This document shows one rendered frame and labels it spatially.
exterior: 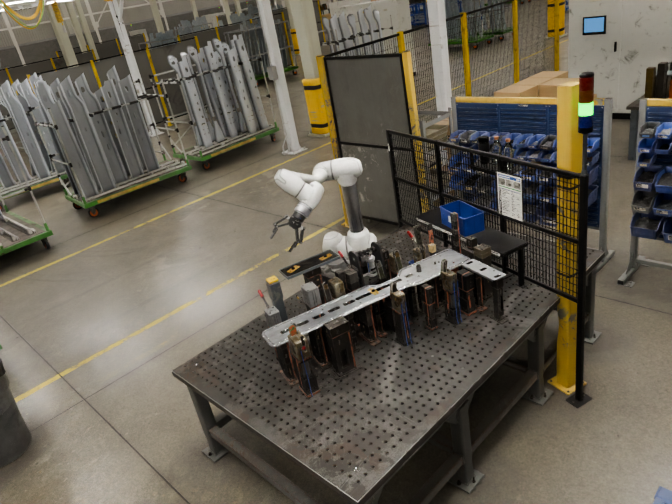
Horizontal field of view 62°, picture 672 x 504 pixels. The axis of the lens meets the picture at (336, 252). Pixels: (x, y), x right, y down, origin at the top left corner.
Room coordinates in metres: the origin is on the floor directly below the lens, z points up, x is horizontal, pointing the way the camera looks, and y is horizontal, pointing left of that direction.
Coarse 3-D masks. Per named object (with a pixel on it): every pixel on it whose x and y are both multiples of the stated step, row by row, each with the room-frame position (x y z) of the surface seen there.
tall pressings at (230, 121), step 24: (192, 48) 10.84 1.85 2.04; (216, 48) 11.20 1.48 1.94; (240, 48) 11.24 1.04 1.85; (192, 72) 11.00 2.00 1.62; (216, 72) 11.02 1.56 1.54; (240, 72) 11.09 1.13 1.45; (192, 96) 10.54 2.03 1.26; (216, 96) 11.15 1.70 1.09; (240, 96) 10.98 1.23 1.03; (192, 120) 10.75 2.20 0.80; (216, 120) 10.84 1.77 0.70; (240, 120) 11.14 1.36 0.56; (264, 120) 11.18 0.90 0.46
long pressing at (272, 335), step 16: (432, 256) 3.17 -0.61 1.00; (448, 256) 3.13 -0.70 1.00; (464, 256) 3.09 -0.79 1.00; (400, 272) 3.04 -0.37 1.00; (416, 272) 3.00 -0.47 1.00; (432, 272) 2.97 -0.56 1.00; (368, 288) 2.92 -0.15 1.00; (384, 288) 2.89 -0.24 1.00; (400, 288) 2.86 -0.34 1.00; (336, 304) 2.81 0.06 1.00; (352, 304) 2.78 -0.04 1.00; (368, 304) 2.75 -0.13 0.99; (288, 320) 2.73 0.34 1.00; (304, 320) 2.70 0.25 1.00; (320, 320) 2.67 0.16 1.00; (272, 336) 2.60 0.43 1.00
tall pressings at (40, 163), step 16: (16, 80) 11.21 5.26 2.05; (32, 80) 11.41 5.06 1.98; (0, 96) 10.96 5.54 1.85; (16, 96) 11.11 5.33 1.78; (32, 96) 10.89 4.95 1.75; (0, 112) 10.68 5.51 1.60; (16, 112) 10.68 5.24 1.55; (0, 128) 10.67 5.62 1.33; (16, 128) 10.73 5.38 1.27; (32, 128) 11.18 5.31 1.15; (0, 144) 10.71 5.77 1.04; (32, 144) 10.87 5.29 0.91; (48, 144) 10.97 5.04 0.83; (0, 160) 10.49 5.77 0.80; (32, 160) 10.52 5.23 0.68; (48, 160) 11.17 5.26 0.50; (0, 176) 10.40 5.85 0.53; (16, 176) 10.68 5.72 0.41; (48, 176) 10.64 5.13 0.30
